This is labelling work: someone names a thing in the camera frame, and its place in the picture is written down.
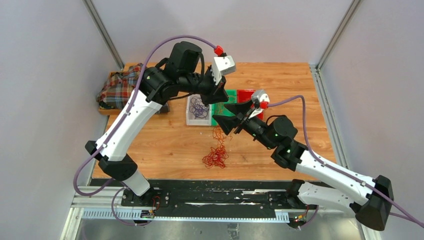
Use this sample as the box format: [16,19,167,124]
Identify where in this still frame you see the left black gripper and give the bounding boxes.
[180,65,230,108]

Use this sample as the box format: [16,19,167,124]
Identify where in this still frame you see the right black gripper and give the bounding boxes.
[211,100,275,150]

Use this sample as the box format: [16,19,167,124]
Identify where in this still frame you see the orange cable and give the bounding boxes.
[216,94,238,112]

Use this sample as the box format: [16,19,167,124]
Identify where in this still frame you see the red orange cables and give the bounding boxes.
[202,125,233,170]

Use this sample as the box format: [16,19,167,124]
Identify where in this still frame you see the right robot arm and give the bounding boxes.
[212,100,394,231]

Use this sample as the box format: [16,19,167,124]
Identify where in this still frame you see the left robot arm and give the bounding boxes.
[85,41,236,207]

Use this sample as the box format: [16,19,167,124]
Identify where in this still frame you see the green plastic bin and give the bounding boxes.
[211,89,237,117]

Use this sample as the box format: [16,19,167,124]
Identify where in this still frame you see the red plastic bin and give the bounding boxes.
[236,89,255,103]

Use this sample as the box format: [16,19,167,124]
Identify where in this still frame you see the white plastic bin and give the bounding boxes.
[185,94,212,126]

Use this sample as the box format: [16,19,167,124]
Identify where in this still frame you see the plaid shirt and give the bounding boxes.
[96,63,143,110]

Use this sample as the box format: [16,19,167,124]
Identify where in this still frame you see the wooden tray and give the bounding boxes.
[96,71,134,115]

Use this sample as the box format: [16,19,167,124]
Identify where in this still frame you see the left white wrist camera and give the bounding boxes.
[211,55,236,86]

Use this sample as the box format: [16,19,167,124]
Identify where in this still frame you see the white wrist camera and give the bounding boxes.
[211,55,236,86]
[248,89,270,119]

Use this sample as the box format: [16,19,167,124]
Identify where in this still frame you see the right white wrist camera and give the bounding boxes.
[248,89,270,119]

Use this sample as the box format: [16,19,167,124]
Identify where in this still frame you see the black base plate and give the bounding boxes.
[120,179,316,219]

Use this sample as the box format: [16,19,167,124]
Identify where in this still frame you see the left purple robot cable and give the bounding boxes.
[72,35,223,228]

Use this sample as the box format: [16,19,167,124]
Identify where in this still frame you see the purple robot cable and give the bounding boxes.
[72,35,223,228]
[260,95,424,230]

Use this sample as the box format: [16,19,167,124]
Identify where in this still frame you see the aluminium frame rail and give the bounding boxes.
[71,180,361,223]

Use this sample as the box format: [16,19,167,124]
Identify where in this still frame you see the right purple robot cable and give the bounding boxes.
[260,95,424,230]

